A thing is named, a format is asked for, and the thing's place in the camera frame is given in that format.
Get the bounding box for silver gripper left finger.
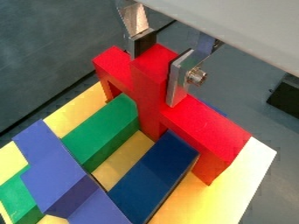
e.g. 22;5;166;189
116;0;156;60

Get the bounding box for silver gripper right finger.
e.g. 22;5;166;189
165;33;222;108

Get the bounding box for red cross-shaped block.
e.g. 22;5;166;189
91;44;250;185

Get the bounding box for black block holder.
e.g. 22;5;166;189
265;73;299;119

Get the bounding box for green long bar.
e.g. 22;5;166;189
0;94;137;224

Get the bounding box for dark blue long bar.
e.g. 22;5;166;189
106;99;228;224

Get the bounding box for purple cross-shaped block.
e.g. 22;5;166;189
13;121;130;224

